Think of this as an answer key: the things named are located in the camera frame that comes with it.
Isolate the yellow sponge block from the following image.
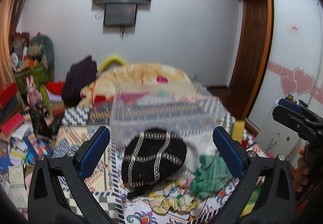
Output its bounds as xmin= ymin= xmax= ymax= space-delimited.
xmin=231 ymin=120 xmax=245 ymax=143

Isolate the striped orange curtain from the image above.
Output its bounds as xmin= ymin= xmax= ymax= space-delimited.
xmin=1 ymin=0 xmax=26 ymax=86

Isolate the white wardrobe with hearts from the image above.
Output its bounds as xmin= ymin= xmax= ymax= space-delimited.
xmin=248 ymin=0 xmax=322 ymax=167

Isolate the black knitted hat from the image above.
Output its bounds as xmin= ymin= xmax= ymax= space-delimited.
xmin=121 ymin=128 xmax=187 ymax=200

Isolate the brown wooden door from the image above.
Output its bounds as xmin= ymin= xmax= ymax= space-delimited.
xmin=229 ymin=0 xmax=268 ymax=120

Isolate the clear plastic storage bin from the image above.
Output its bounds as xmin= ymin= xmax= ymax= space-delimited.
xmin=109 ymin=83 xmax=226 ymax=145

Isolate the right hand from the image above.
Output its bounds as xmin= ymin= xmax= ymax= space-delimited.
xmin=293 ymin=146 xmax=309 ymax=192

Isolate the dark purple garment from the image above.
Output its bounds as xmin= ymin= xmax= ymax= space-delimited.
xmin=61 ymin=55 xmax=98 ymax=107

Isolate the floral yellow scrunchie cloth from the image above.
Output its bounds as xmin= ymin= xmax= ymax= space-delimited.
xmin=148 ymin=179 xmax=201 ymax=215

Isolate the pink rabbit plush toy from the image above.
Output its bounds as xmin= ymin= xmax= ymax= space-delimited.
xmin=26 ymin=75 xmax=43 ymax=107

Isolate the red box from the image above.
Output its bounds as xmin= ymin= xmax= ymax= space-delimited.
xmin=0 ymin=83 xmax=18 ymax=108

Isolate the yellow round cushion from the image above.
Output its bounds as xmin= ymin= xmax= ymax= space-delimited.
xmin=98 ymin=55 xmax=126 ymax=72

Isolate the patterned bed cover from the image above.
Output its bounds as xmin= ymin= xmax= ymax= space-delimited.
xmin=51 ymin=87 xmax=276 ymax=224

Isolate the green storage basket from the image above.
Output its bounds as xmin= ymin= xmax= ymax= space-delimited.
xmin=14 ymin=64 xmax=51 ymax=95

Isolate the green knitted cloth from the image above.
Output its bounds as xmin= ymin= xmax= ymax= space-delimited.
xmin=189 ymin=155 xmax=233 ymax=200

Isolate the white drawstring pouch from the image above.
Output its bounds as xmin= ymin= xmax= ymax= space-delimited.
xmin=183 ymin=131 xmax=218 ymax=172

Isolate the orange fleece blanket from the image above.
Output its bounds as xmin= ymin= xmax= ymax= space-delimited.
xmin=77 ymin=63 xmax=191 ymax=107

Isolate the grey plush toy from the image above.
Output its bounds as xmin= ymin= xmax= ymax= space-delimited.
xmin=27 ymin=35 xmax=55 ymax=71

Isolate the small wall monitor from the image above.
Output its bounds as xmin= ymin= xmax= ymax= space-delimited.
xmin=104 ymin=3 xmax=137 ymax=27

